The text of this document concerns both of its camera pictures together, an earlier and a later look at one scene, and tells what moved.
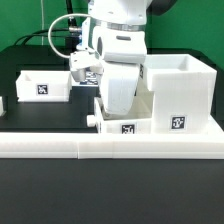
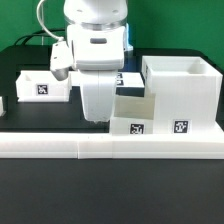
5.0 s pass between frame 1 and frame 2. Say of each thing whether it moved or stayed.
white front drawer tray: moved
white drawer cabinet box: moved
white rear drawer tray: stayed
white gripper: moved
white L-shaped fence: stayed
